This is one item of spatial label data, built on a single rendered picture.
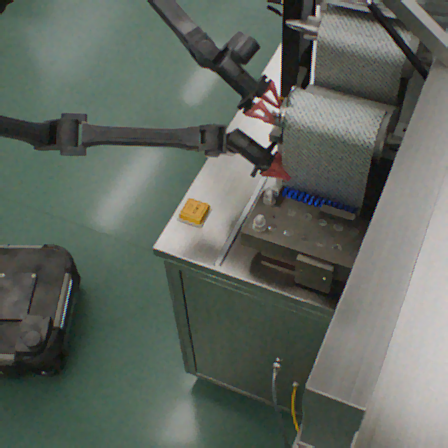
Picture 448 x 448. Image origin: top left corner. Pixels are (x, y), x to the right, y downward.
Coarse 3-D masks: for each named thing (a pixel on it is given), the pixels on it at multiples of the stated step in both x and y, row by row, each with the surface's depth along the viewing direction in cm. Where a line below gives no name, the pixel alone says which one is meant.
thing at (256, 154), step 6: (252, 138) 180; (252, 144) 179; (258, 144) 179; (270, 144) 183; (276, 144) 182; (252, 150) 178; (258, 150) 179; (264, 150) 179; (270, 150) 180; (246, 156) 179; (252, 156) 179; (258, 156) 179; (264, 156) 178; (252, 162) 180; (258, 162) 179; (258, 168) 178; (252, 174) 180
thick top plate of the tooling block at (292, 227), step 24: (264, 192) 185; (264, 216) 180; (288, 216) 179; (312, 216) 179; (264, 240) 175; (288, 240) 174; (312, 240) 174; (336, 240) 174; (360, 240) 173; (336, 264) 170
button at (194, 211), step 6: (186, 204) 197; (192, 204) 197; (198, 204) 197; (204, 204) 197; (180, 210) 196; (186, 210) 196; (192, 210) 196; (198, 210) 195; (204, 210) 195; (180, 216) 196; (186, 216) 194; (192, 216) 194; (198, 216) 194; (204, 216) 196; (192, 222) 195; (198, 222) 194
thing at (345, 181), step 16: (288, 144) 173; (288, 160) 177; (304, 160) 175; (320, 160) 172; (336, 160) 170; (304, 176) 180; (320, 176) 177; (336, 176) 174; (352, 176) 172; (320, 192) 182; (336, 192) 179; (352, 192) 176
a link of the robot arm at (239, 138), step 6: (234, 132) 178; (240, 132) 178; (228, 138) 179; (234, 138) 177; (240, 138) 178; (246, 138) 178; (228, 144) 179; (234, 144) 178; (240, 144) 178; (246, 144) 178; (234, 150) 180; (240, 150) 179; (246, 150) 179
